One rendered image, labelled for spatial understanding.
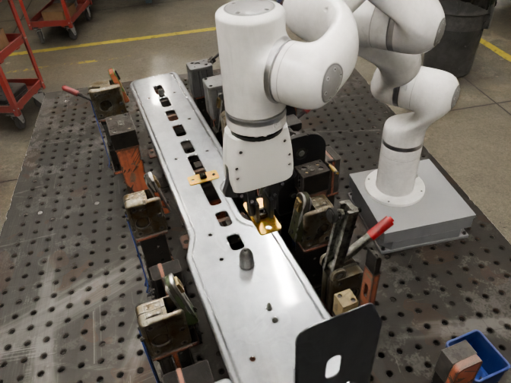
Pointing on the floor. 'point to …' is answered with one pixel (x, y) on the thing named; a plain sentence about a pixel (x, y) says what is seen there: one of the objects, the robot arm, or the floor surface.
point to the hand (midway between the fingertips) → (261, 205)
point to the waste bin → (460, 35)
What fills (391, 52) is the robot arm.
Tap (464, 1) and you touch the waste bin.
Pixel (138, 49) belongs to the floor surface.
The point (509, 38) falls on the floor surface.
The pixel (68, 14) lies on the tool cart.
